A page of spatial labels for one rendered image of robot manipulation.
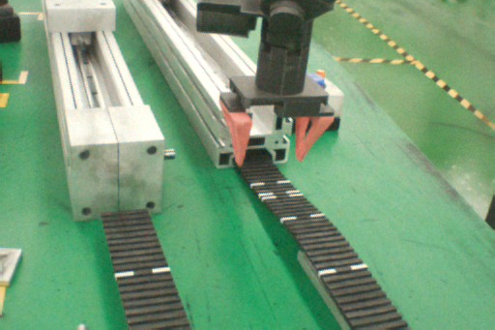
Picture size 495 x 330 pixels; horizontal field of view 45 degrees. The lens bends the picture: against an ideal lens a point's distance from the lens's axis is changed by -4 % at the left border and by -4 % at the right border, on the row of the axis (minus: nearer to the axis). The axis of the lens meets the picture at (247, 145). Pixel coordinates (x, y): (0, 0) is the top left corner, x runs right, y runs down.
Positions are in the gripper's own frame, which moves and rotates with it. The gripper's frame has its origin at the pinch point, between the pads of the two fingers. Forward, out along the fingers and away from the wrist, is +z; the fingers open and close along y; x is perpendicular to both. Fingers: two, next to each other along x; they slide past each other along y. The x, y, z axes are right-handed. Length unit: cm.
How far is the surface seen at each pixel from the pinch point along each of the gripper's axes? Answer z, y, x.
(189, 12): -3, -2, -50
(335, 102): -0.4, -15.6, -13.6
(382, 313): 1.1, -0.7, 27.5
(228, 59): -3.0, -2.2, -25.0
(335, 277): 0.9, 1.5, 22.1
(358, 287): 1.0, 0.0, 24.0
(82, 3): -7.8, 18.8, -40.3
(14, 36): 4, 30, -59
